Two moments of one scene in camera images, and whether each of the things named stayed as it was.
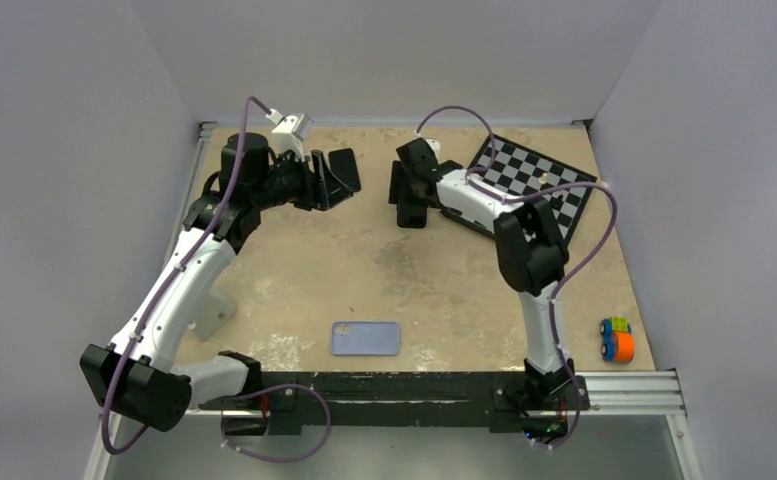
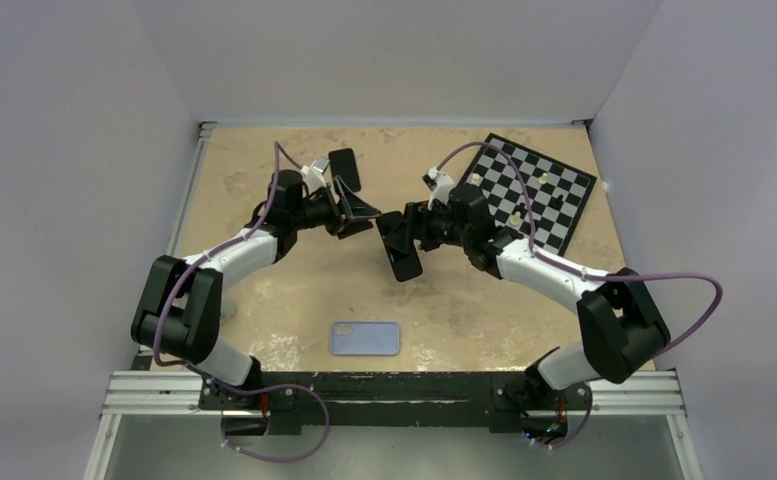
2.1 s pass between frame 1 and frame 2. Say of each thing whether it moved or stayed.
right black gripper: moved
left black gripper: moved
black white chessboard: stayed
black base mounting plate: stayed
